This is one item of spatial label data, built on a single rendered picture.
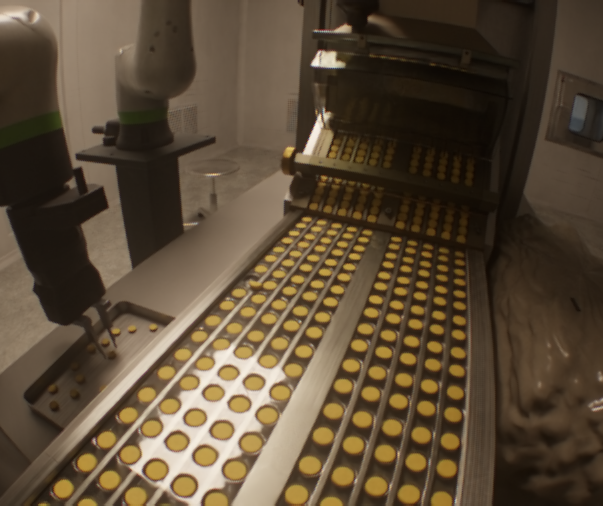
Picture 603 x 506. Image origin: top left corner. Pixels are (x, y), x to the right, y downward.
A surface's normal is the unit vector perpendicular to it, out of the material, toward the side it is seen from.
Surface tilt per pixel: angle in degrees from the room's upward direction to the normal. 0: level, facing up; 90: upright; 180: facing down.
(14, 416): 0
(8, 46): 84
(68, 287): 78
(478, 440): 0
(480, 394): 0
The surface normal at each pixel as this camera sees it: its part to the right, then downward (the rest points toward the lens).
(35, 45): 0.99, 0.02
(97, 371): 0.06, -0.87
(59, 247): 0.81, 0.20
